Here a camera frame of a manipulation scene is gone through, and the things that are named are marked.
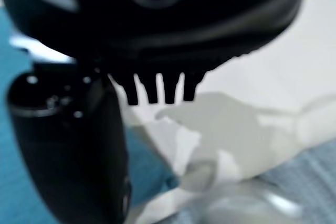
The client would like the white cushion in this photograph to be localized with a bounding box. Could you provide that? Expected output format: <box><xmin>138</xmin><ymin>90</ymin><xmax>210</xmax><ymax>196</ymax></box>
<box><xmin>109</xmin><ymin>73</ymin><xmax>336</xmax><ymax>224</ymax></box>

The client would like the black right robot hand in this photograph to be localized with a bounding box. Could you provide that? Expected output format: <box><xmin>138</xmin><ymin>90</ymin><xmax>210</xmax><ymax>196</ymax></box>
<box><xmin>0</xmin><ymin>0</ymin><xmax>313</xmax><ymax>224</ymax></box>

